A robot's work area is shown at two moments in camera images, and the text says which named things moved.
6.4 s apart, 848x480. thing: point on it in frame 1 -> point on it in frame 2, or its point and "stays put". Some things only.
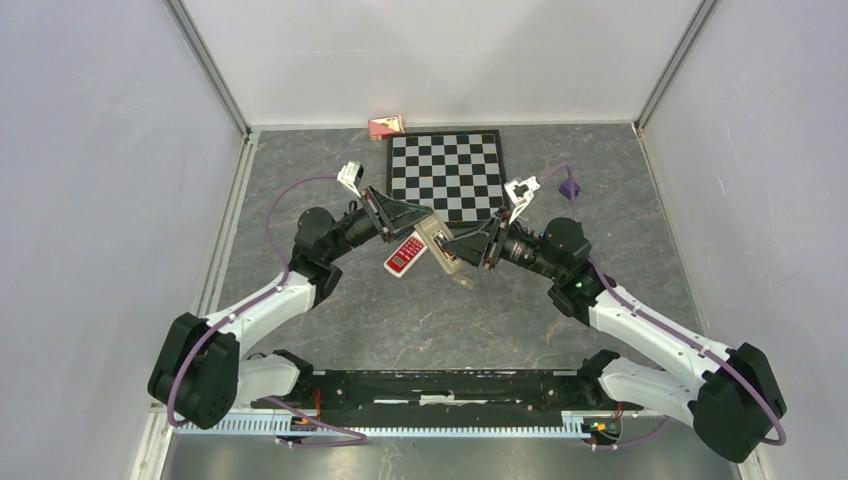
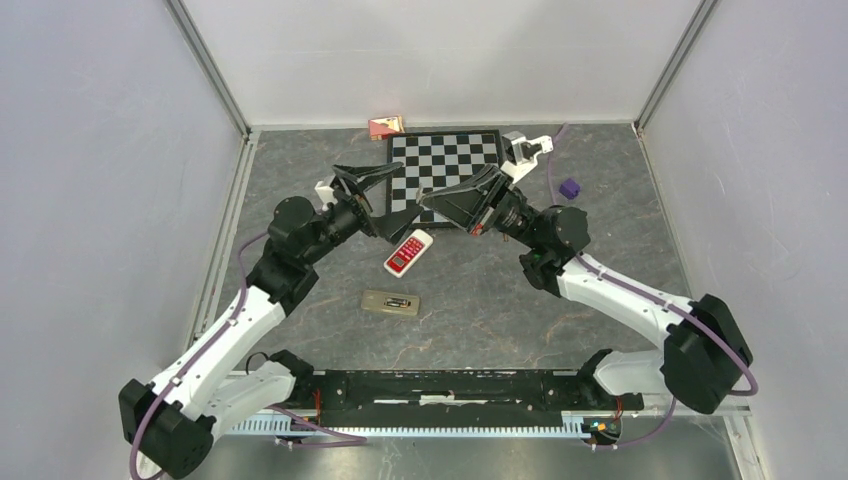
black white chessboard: (459, 174) stays put
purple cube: (566, 188) stays put
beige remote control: (434, 233) -> (390, 302)
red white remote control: (405, 255) stays put
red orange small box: (379, 128) stays put
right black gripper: (470, 246) -> (468, 203)
